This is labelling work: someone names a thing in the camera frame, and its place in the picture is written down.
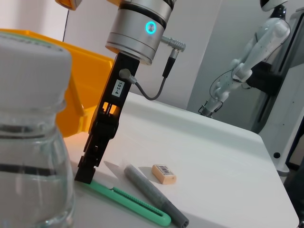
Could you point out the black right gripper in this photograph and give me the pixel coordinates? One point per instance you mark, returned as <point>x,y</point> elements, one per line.
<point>123,78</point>

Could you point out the person in dark clothing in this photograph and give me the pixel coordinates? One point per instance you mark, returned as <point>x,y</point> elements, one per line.
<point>297,190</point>

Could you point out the green utility knife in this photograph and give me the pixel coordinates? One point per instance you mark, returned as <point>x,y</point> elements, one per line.
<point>133,202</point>

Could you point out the eraser with barcode sleeve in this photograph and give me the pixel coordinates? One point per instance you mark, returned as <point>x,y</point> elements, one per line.
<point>164,175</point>

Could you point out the white humanoid robot black face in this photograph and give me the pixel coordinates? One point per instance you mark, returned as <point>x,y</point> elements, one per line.
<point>268,35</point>

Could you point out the water bottle with green label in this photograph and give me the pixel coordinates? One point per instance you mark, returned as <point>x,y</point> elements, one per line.
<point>31,142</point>

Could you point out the grey pen with clear cap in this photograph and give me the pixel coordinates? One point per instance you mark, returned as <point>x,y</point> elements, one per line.
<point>154,194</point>

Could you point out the yellow plastic storage bin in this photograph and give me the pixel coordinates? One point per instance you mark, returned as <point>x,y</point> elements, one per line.
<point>90,78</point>

